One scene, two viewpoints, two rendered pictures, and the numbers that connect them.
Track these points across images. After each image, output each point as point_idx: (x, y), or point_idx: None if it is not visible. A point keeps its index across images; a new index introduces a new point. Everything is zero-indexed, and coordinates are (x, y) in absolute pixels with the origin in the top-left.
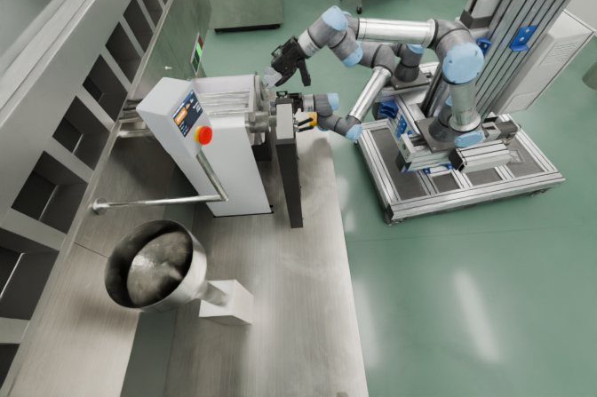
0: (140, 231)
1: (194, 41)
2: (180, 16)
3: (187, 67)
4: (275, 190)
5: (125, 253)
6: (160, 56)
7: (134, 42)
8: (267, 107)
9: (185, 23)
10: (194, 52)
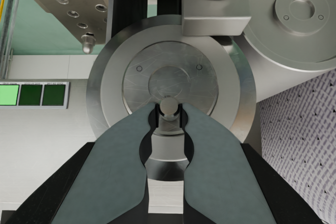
0: None
1: (7, 113)
2: (15, 170)
3: (85, 113)
4: None
5: None
6: (152, 185)
7: None
8: (232, 23)
9: (10, 153)
10: (34, 107)
